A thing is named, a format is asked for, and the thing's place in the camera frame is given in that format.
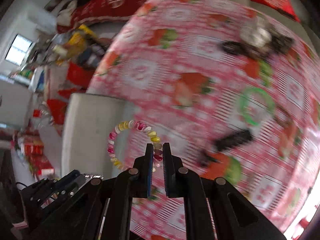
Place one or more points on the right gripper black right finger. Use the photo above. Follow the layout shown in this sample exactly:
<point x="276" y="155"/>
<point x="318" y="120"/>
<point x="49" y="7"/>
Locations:
<point x="174" y="181"/>

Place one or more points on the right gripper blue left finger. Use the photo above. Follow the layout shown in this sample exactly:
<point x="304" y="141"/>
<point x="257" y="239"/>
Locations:
<point x="143" y="179"/>

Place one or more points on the small black bow clip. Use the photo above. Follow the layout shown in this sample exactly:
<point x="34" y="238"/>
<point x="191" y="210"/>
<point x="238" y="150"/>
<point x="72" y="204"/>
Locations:
<point x="204" y="159"/>

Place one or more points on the long black hair clip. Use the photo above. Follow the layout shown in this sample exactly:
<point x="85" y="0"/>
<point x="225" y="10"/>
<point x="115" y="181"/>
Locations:
<point x="232" y="140"/>

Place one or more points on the white jewelry tray box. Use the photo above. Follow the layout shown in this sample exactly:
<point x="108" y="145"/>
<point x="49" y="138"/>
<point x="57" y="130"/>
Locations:
<point x="89" y="120"/>

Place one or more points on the red gift box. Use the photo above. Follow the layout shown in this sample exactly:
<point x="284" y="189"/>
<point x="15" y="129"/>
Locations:
<point x="30" y="150"/>

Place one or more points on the pink strawberry tablecloth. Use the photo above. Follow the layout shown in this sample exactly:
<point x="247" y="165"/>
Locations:
<point x="167" y="60"/>

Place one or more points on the white polka dot scrunchie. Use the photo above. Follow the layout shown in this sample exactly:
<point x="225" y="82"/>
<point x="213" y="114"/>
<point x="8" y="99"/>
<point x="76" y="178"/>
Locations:
<point x="256" y="34"/>

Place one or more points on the leopard print scrunchie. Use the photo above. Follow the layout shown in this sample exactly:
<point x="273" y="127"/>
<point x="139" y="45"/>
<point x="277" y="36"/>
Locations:
<point x="280" y="43"/>

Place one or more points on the beige sofa armchair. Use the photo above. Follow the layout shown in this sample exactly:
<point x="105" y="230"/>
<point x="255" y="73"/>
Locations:
<point x="304" y="26"/>

